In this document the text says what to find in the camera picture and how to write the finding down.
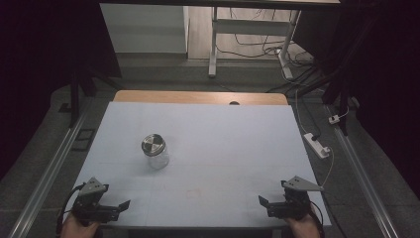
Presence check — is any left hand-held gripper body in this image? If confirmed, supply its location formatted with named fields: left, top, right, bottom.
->
left=70, top=177, right=121, bottom=228

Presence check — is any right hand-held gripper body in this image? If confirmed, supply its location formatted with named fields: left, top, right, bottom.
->
left=266, top=176, right=325, bottom=221

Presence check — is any clear glass jar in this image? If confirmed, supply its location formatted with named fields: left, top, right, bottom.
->
left=143, top=142, right=171, bottom=171

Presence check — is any round brushed metal lid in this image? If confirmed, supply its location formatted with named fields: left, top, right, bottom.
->
left=141, top=133, right=166, bottom=158

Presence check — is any person's left hand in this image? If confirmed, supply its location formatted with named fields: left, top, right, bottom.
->
left=60, top=212, right=101, bottom=238

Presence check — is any person's right hand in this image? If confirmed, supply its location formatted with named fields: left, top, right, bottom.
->
left=284, top=204, right=322, bottom=238

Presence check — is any white power strip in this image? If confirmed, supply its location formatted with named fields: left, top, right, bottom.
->
left=303, top=132, right=331, bottom=160

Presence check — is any black metal stand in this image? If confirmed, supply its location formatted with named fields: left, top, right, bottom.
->
left=67, top=63, right=117, bottom=129

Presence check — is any wooden table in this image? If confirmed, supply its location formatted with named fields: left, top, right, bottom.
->
left=113, top=89, right=289, bottom=107

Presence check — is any black curtain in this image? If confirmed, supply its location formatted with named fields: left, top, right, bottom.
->
left=291, top=0, right=420, bottom=191
left=0, top=0, right=123, bottom=181

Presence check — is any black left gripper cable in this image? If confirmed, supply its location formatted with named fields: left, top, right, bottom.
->
left=54, top=182, right=86, bottom=236

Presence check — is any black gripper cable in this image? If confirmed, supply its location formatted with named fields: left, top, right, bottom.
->
left=54, top=182, right=86, bottom=236
left=309, top=200, right=327, bottom=237

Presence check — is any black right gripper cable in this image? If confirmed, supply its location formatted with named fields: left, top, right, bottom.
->
left=309, top=200, right=327, bottom=237

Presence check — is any aluminium floor rail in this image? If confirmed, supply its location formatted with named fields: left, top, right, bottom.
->
left=325, top=104, right=401, bottom=238
left=7, top=98, right=93, bottom=238

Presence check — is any black rectangular floor frame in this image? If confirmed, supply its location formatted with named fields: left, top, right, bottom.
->
left=71, top=128, right=97, bottom=153

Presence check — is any thin white cable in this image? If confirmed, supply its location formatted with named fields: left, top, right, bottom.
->
left=294, top=88, right=335, bottom=187

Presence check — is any tangle of black floor cables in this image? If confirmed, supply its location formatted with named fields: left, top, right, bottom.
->
left=216, top=8, right=318, bottom=95

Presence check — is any white desk frame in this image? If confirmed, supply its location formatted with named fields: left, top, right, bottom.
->
left=207, top=6, right=302, bottom=80

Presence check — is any white wall panel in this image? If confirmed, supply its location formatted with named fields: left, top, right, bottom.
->
left=99, top=3, right=190, bottom=55

